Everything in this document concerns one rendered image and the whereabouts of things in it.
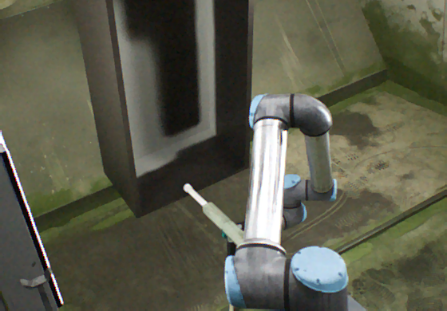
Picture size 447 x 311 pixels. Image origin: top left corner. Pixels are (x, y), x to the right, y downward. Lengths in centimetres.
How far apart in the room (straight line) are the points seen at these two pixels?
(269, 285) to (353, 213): 161
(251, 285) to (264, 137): 50
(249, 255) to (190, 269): 129
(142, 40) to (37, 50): 109
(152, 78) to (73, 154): 92
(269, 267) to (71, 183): 194
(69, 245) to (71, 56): 108
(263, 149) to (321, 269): 46
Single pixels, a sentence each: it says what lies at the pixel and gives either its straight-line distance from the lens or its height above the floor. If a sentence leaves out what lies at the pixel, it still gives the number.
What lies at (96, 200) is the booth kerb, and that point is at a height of 11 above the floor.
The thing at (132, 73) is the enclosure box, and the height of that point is 102.
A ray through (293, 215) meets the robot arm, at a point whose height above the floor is 47.
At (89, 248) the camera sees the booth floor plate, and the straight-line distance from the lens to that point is 335.
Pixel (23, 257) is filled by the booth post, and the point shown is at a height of 91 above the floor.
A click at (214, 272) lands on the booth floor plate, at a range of 304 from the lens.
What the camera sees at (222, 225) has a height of 54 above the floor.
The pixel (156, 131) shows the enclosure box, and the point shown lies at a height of 65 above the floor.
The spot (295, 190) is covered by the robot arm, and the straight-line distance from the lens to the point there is 257.
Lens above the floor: 211
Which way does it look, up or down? 31 degrees down
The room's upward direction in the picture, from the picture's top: 11 degrees counter-clockwise
